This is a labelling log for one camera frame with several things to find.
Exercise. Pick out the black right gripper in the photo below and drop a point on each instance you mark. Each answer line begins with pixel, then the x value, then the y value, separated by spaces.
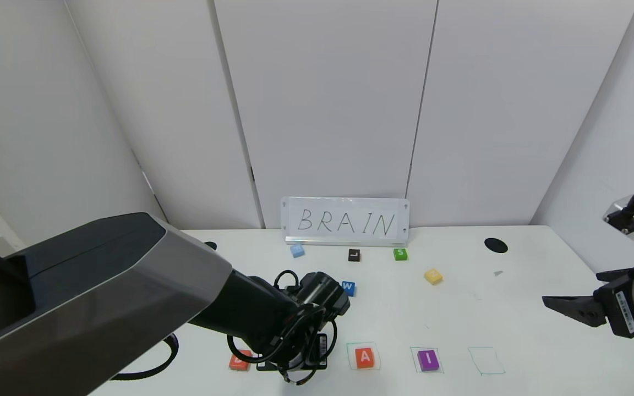
pixel 624 311

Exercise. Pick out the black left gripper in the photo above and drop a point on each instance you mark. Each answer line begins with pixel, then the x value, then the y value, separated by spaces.
pixel 321 347

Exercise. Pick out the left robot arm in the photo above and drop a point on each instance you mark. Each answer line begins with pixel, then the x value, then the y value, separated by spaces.
pixel 102 297

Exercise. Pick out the orange letter A block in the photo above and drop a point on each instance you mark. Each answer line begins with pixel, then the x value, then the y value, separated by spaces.
pixel 365 357

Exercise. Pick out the blue letter W block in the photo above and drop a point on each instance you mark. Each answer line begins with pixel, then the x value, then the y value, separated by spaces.
pixel 350 287

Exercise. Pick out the orange letter B block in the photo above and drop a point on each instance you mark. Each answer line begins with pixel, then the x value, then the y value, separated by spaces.
pixel 237 363

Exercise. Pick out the black letter L block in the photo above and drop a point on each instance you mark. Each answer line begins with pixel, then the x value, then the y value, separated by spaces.
pixel 354 255

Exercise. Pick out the light blue letter block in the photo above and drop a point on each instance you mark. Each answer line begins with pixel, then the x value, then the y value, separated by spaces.
pixel 297 251

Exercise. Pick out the purple letter I block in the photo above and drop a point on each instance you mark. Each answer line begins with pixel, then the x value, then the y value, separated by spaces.
pixel 428 359

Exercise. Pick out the black round table grommet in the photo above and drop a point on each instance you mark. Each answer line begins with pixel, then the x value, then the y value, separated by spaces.
pixel 210 245
pixel 496 245

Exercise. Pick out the green letter S block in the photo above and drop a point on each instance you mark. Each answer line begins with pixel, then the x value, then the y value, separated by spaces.
pixel 400 254

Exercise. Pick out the white BRAIN sign board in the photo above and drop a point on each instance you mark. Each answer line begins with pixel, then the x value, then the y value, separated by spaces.
pixel 344 223

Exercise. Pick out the yellow letter block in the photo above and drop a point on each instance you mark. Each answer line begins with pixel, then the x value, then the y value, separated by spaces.
pixel 433 276

